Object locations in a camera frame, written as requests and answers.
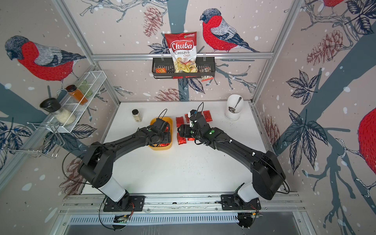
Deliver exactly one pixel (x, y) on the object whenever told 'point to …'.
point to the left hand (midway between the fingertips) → (168, 135)
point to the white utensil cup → (232, 101)
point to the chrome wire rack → (51, 146)
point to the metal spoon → (233, 109)
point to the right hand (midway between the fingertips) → (181, 129)
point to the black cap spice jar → (137, 115)
